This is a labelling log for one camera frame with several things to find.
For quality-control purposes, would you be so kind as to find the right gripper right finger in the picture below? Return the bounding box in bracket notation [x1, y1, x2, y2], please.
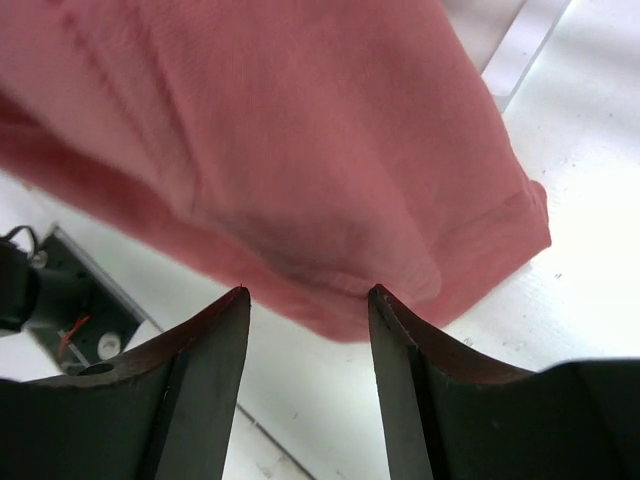
[368, 286, 639, 479]

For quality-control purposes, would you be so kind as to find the white clothes rack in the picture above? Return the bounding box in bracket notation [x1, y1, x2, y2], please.
[482, 0, 571, 114]

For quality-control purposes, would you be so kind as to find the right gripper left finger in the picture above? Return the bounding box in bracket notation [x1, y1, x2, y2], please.
[1, 287, 250, 479]

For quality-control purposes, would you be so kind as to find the red t shirt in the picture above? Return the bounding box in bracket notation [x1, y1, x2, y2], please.
[1, 1, 551, 342]

